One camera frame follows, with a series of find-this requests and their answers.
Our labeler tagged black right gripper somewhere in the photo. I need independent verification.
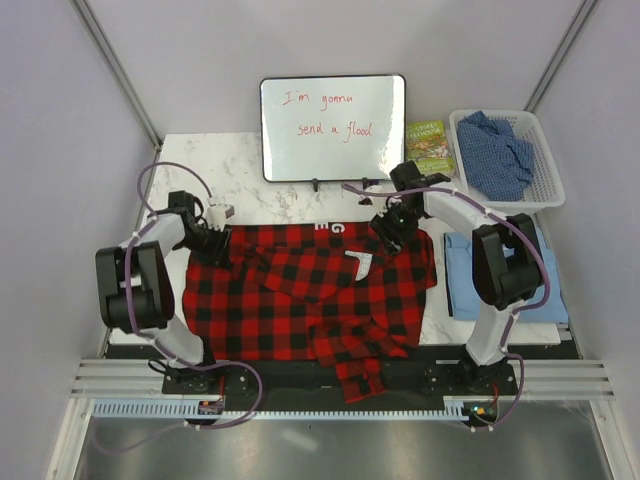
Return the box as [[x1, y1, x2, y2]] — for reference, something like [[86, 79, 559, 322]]
[[369, 200, 423, 257]]

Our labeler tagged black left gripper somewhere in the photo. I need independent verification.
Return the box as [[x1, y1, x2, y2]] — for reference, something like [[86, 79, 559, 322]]
[[176, 223, 232, 272]]

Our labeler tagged red black plaid shirt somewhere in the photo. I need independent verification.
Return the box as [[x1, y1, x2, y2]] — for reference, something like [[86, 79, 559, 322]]
[[182, 222, 437, 403]]

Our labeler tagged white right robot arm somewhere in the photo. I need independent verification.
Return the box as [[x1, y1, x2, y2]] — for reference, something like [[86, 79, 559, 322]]
[[361, 162, 551, 394]]

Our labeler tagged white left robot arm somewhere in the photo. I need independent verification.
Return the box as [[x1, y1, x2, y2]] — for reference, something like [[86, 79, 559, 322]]
[[95, 191, 235, 393]]

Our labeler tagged green children's book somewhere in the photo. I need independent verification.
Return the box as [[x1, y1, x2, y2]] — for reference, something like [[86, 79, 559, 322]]
[[405, 120, 455, 176]]

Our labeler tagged folded light blue shirt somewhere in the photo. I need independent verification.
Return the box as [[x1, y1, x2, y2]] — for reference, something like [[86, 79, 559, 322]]
[[443, 228, 569, 324]]

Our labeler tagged blue checkered shirt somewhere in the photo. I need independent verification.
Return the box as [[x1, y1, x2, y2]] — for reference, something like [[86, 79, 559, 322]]
[[456, 111, 535, 202]]

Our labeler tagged white plastic basket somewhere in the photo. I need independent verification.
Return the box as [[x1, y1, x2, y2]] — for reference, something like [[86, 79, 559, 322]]
[[448, 109, 566, 215]]

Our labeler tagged whiteboard with red writing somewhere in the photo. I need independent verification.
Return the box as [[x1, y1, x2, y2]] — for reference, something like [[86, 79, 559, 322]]
[[259, 74, 406, 183]]

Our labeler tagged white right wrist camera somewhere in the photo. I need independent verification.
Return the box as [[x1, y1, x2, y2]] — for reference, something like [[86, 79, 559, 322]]
[[358, 184, 388, 208]]

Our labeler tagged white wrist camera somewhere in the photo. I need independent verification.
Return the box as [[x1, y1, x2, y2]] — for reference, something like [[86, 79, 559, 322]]
[[358, 184, 388, 208], [204, 198, 235, 231]]

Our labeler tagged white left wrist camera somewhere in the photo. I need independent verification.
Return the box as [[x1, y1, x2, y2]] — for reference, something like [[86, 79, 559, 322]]
[[204, 198, 235, 231]]

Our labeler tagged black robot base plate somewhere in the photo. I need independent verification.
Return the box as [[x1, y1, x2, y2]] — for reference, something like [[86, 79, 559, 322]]
[[148, 347, 517, 409]]

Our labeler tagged white slotted cable duct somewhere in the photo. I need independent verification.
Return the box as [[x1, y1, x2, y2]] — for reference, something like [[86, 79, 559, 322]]
[[92, 397, 500, 421]]

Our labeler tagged aluminium frame rail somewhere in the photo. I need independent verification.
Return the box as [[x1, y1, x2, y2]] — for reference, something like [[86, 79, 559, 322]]
[[69, 0, 163, 152]]

